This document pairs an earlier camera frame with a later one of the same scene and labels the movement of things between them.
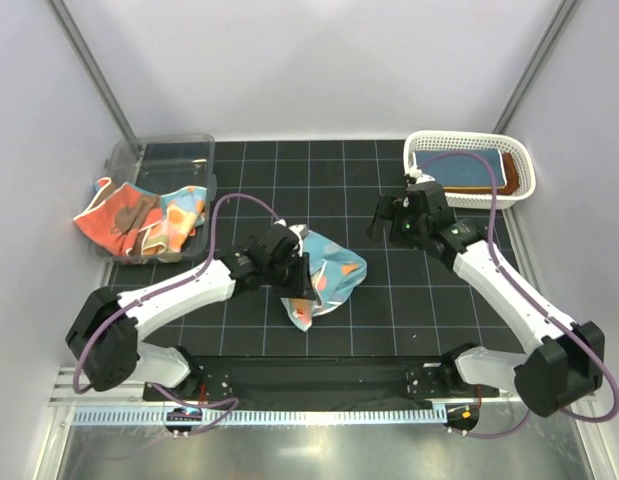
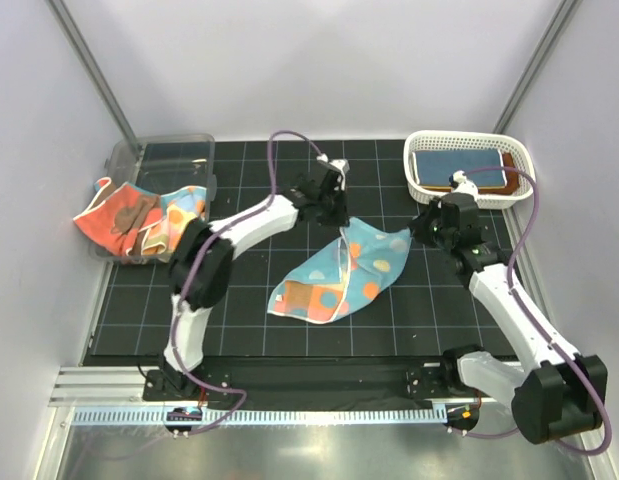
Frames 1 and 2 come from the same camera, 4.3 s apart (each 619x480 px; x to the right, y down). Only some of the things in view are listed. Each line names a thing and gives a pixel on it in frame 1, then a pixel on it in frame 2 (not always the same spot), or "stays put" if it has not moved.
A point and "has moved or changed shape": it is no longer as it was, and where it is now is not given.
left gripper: x=302 y=282 → x=341 y=217
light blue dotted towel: x=337 y=271 has moved or changed shape
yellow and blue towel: x=462 y=171 stays put
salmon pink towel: x=120 y=214 stays put
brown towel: x=511 y=178 stays put
